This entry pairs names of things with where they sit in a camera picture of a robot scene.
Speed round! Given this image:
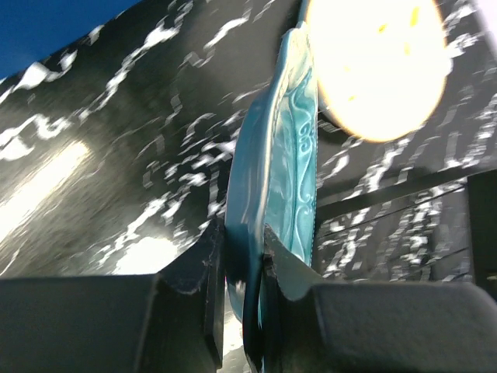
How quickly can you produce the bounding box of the blue binder left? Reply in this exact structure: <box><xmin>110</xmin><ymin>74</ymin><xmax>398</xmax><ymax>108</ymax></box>
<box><xmin>0</xmin><ymin>0</ymin><xmax>156</xmax><ymax>81</ymax></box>

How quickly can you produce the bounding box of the beige bird plate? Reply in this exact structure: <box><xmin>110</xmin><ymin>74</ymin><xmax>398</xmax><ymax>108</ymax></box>
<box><xmin>304</xmin><ymin>1</ymin><xmax>451</xmax><ymax>142</ymax></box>

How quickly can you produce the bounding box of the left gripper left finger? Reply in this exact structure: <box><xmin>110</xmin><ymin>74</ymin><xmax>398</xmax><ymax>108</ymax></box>
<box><xmin>1</xmin><ymin>218</ymin><xmax>224</xmax><ymax>372</ymax></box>

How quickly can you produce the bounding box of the black wire dish rack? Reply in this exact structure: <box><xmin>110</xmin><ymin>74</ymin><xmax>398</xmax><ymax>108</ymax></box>
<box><xmin>311</xmin><ymin>168</ymin><xmax>480</xmax><ymax>282</ymax></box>

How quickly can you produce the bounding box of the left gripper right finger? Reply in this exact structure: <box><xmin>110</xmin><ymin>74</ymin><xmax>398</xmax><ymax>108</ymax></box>
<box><xmin>244</xmin><ymin>226</ymin><xmax>496</xmax><ymax>372</ymax></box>

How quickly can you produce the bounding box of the teal scalloped plate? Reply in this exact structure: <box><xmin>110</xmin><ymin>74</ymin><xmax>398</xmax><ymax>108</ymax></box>
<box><xmin>224</xmin><ymin>30</ymin><xmax>320</xmax><ymax>323</ymax></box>

